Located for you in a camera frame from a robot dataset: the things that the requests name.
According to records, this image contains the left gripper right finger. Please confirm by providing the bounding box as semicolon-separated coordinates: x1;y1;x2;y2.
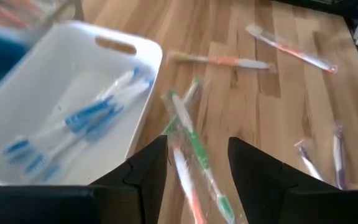
227;136;358;224

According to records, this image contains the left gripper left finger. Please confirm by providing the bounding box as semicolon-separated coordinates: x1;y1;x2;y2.
0;134;169;224

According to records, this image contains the blue toothbrush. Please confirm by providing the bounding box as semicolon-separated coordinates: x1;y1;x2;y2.
0;67;141;158
39;102;127;184
0;93;117;162
22;77;155;177

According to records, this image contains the white plastic handled bin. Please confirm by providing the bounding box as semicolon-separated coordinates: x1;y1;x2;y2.
0;20;163;186

